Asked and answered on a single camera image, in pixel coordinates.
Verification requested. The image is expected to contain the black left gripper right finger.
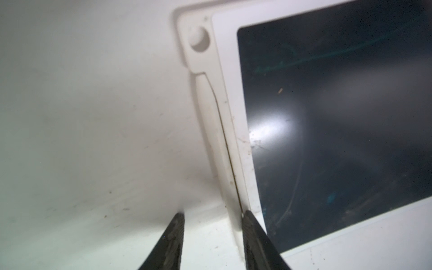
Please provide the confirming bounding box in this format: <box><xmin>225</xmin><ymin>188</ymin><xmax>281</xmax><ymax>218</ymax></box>
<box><xmin>242</xmin><ymin>210</ymin><xmax>291</xmax><ymax>270</ymax></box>

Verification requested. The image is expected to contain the white drawing tablet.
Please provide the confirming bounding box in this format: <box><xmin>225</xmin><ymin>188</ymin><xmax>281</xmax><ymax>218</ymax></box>
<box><xmin>176</xmin><ymin>1</ymin><xmax>432</xmax><ymax>270</ymax></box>

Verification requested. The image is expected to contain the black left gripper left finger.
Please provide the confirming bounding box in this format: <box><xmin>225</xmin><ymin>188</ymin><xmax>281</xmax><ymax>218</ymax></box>
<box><xmin>138</xmin><ymin>212</ymin><xmax>185</xmax><ymax>270</ymax></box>

